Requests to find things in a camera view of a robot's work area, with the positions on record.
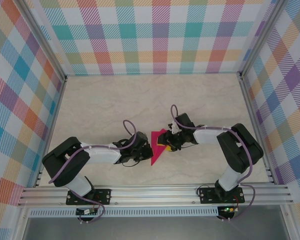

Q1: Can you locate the pink paper sheet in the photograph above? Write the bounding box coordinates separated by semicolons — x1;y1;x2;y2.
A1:
149;128;167;167

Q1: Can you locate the black labelled electronics module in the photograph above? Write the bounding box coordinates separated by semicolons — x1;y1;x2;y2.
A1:
76;208;99;216

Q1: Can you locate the small circuit board green LED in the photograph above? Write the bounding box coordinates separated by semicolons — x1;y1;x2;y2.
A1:
220;206;238;214

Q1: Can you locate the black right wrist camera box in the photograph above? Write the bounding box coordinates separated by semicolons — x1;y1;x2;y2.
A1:
157;131;171;146

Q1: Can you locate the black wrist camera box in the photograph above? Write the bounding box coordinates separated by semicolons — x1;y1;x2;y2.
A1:
141;143;154;159
157;131;171;146

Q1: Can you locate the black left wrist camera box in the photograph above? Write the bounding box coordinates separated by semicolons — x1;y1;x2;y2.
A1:
141;143;154;159

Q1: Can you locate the wide aluminium mounting rail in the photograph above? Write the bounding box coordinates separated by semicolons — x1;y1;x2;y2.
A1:
17;184;295;207

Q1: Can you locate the thin black wire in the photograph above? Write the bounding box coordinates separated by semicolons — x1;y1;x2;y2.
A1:
195;184;211;196

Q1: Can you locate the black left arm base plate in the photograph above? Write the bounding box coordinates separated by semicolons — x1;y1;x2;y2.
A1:
66;188;113;206

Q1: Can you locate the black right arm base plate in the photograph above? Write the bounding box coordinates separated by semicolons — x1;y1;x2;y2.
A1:
198;187;245;205

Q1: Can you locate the slotted aluminium cable strip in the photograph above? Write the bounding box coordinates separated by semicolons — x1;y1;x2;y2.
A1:
28;208;220;218

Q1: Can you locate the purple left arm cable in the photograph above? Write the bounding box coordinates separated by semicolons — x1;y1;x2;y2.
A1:
48;120;139;224

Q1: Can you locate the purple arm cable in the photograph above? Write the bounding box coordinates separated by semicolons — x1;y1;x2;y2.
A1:
48;120;139;224
170;104;256;223

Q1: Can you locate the aluminium side rail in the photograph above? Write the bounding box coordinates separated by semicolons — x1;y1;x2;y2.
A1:
237;72;277;186
33;74;68;188

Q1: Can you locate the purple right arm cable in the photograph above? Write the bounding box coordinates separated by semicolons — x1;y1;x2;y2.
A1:
170;104;256;223

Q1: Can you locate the aluminium corner post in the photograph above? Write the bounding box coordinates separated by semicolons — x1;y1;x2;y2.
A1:
13;0;68;83
238;0;286;81

